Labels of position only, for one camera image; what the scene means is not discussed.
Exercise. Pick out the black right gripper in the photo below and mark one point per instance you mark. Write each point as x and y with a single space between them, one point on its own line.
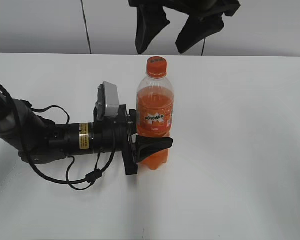
205 18

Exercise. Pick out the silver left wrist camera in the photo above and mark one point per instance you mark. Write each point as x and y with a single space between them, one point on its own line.
107 104

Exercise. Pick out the orange bottle cap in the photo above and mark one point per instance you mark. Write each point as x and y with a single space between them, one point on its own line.
156 67

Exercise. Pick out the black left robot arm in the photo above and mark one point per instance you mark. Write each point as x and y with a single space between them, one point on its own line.
41 141

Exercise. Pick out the orange Mirinda soda bottle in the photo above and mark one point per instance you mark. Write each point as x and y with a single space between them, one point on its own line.
154 106

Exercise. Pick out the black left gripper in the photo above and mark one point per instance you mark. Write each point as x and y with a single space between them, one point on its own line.
111 135

